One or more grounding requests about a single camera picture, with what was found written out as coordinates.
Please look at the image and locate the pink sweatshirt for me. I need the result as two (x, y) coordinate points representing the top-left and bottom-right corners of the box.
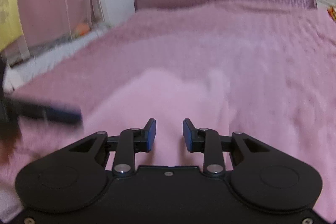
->
(84, 69), (230, 166)

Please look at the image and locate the yellow curtain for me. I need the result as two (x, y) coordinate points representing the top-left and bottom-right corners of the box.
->
(0, 0), (23, 51)

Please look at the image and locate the pink fluffy blanket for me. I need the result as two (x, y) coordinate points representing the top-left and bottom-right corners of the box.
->
(1, 2), (335, 222)

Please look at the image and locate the red snack bag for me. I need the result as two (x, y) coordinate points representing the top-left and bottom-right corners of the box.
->
(327, 6), (336, 22)

